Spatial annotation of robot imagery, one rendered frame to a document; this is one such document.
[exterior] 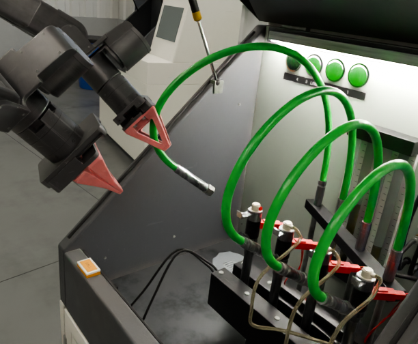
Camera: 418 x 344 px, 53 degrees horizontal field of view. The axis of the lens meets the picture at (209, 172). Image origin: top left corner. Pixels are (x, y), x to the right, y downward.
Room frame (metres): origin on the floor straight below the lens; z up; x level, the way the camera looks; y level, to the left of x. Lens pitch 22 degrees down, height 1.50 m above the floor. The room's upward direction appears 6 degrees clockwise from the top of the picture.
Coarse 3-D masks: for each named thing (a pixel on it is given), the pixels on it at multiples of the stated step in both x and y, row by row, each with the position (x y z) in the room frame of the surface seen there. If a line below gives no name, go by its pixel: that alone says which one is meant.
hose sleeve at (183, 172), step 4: (180, 168) 0.74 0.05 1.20; (176, 172) 0.74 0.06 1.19; (180, 172) 0.74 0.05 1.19; (184, 172) 0.75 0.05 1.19; (188, 172) 0.75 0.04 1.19; (180, 176) 0.75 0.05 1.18; (184, 176) 0.75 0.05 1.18; (188, 176) 0.75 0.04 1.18; (192, 176) 0.75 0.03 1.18; (196, 176) 0.76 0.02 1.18; (188, 180) 0.75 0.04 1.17; (192, 180) 0.75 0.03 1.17; (196, 180) 0.75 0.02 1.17; (200, 180) 0.76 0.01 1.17; (196, 184) 0.75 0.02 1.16; (200, 184) 0.76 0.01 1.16; (204, 184) 0.76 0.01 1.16; (200, 188) 0.76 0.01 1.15; (204, 188) 0.76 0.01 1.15
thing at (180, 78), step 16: (224, 48) 0.77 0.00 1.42; (240, 48) 0.77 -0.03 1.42; (256, 48) 0.78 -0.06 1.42; (272, 48) 0.79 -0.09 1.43; (288, 48) 0.80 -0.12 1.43; (304, 64) 0.82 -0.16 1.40; (176, 80) 0.74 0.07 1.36; (320, 80) 0.83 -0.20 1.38; (160, 96) 0.74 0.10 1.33; (160, 112) 0.73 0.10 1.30; (320, 176) 0.85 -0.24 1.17
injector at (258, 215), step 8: (248, 216) 0.71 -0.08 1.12; (256, 216) 0.71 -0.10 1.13; (248, 224) 0.71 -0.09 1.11; (256, 224) 0.71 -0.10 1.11; (240, 232) 0.70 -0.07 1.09; (248, 232) 0.71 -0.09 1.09; (256, 232) 0.71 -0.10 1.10; (256, 240) 0.71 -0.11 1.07; (248, 256) 0.71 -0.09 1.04; (248, 264) 0.71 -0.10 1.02; (248, 272) 0.71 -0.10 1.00; (240, 280) 0.72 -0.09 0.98; (248, 280) 0.71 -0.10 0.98
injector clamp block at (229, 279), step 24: (240, 264) 0.76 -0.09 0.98; (216, 288) 0.71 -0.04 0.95; (240, 288) 0.68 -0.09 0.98; (264, 288) 0.69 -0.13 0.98; (240, 312) 0.65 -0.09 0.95; (264, 312) 0.62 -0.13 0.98; (288, 312) 0.64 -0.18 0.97; (264, 336) 0.60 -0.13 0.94; (312, 336) 0.60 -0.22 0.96; (336, 336) 0.58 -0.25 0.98
